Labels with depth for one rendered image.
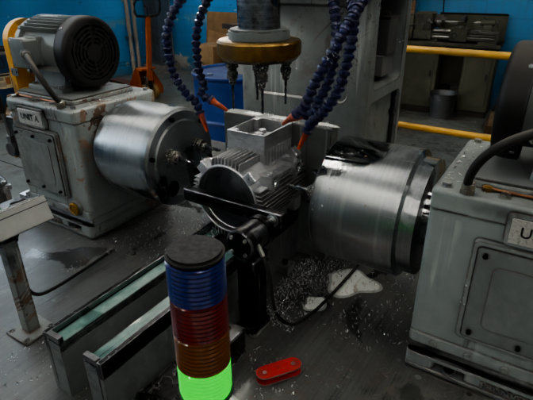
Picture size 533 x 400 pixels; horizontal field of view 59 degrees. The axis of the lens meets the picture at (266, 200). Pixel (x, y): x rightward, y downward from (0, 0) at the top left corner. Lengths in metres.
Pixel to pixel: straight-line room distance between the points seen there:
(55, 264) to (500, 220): 1.02
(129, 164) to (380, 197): 0.61
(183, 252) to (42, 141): 0.96
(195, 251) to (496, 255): 0.48
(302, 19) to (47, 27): 0.66
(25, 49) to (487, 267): 1.17
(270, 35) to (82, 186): 0.65
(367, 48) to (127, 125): 0.59
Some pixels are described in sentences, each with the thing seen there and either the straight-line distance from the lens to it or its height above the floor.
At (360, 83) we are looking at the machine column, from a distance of 1.16.
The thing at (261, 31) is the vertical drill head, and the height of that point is 1.36.
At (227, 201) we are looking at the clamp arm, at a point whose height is 1.03.
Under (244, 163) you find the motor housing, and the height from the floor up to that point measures 1.10.
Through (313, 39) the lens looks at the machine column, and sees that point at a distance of 1.21.
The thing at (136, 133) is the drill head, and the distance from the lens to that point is 1.17.
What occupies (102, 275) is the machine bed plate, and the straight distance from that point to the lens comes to 1.24.
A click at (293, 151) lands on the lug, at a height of 1.08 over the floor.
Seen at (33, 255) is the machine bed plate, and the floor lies 0.80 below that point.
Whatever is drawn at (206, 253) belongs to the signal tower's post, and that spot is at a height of 1.22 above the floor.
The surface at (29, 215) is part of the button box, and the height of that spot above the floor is 1.05.
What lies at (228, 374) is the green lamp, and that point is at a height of 1.06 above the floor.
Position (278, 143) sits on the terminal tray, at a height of 1.11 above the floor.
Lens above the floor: 1.46
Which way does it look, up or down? 26 degrees down
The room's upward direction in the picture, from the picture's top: straight up
